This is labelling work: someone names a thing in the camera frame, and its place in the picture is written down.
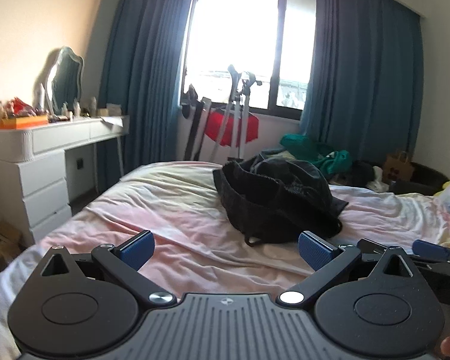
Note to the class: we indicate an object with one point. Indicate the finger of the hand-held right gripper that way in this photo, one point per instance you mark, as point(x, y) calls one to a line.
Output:
point(371, 245)
point(429, 248)

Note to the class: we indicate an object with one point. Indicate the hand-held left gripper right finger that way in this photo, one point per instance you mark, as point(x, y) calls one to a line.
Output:
point(315, 249)

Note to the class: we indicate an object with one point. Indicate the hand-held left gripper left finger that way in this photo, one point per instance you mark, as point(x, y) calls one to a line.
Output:
point(137, 249)

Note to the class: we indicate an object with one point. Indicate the black clothes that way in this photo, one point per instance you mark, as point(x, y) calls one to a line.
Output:
point(281, 195)

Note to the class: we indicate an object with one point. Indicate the dark clothes pile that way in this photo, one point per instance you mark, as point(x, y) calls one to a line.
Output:
point(362, 174)

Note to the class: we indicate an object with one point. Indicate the green clothes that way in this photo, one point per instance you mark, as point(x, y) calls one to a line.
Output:
point(303, 146)

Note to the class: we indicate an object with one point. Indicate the grey and yellow clothes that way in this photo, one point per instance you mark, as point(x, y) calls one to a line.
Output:
point(272, 153)

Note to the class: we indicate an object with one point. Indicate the bed with pink sheet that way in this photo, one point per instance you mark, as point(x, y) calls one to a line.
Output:
point(180, 210)

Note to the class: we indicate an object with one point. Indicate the white cloth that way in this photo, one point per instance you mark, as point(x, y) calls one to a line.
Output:
point(378, 182)

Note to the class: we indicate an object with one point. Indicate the black basket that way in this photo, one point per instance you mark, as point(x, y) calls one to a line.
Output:
point(423, 178)

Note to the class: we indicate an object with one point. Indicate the brown paper bag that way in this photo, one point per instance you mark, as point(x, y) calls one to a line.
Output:
point(397, 167)

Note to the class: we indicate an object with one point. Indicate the white dresser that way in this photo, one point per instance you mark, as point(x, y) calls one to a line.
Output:
point(41, 172)

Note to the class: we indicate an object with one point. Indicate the black standing pole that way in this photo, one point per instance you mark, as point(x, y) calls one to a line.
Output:
point(193, 127)

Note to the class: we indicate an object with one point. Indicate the cardboard boxes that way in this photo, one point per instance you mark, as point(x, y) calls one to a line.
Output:
point(2, 242)

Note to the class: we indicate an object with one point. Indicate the small beige box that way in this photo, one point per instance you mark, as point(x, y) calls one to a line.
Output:
point(109, 110)

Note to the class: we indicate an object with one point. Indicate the red cloth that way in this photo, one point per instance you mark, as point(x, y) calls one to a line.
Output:
point(219, 125)

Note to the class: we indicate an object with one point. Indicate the small white bottles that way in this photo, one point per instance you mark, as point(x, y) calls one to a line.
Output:
point(72, 109)

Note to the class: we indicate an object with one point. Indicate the metal drying rack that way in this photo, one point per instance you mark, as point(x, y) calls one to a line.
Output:
point(237, 101)

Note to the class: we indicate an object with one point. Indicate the blue curtain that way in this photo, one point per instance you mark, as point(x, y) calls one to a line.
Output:
point(363, 75)
point(142, 75)

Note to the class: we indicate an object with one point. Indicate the red ornaments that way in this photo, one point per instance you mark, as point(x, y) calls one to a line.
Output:
point(20, 107)

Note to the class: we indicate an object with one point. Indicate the wavy framed mirror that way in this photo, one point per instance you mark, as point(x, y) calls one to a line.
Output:
point(65, 78)

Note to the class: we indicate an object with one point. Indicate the window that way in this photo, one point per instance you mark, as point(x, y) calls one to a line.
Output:
point(240, 41)

